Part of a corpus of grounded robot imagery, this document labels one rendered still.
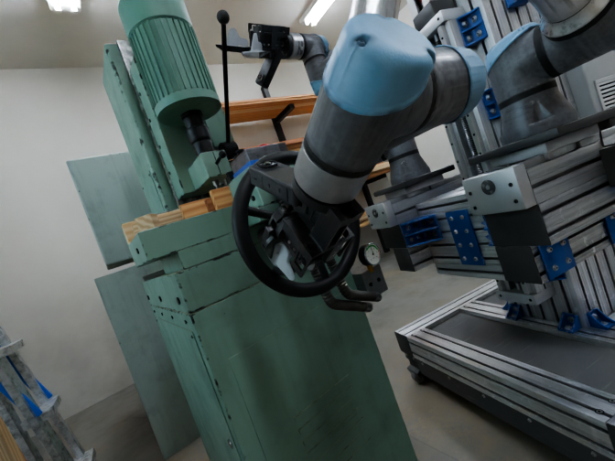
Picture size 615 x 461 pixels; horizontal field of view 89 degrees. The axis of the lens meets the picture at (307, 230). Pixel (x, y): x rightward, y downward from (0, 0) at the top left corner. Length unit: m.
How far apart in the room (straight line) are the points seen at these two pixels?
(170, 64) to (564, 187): 0.95
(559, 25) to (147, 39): 0.90
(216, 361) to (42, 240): 2.58
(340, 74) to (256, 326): 0.60
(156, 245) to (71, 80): 2.99
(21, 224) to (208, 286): 2.61
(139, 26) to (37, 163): 2.41
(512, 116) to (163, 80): 0.84
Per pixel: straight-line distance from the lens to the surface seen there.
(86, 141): 3.37
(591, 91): 1.33
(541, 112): 0.90
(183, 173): 1.01
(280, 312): 0.78
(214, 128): 1.20
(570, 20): 0.84
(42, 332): 3.17
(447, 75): 0.33
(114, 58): 1.24
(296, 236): 0.37
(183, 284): 0.70
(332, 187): 0.30
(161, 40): 0.99
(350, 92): 0.25
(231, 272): 0.73
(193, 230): 0.71
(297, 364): 0.82
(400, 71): 0.25
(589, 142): 0.97
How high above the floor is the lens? 0.82
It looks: 2 degrees down
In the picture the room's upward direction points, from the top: 20 degrees counter-clockwise
